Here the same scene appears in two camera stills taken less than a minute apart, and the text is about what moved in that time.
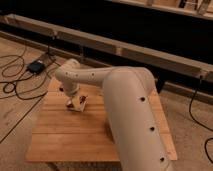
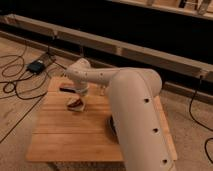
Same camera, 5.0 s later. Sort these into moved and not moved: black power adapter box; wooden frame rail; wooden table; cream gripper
Moved: cream gripper
Not moved: black power adapter box; wooden table; wooden frame rail
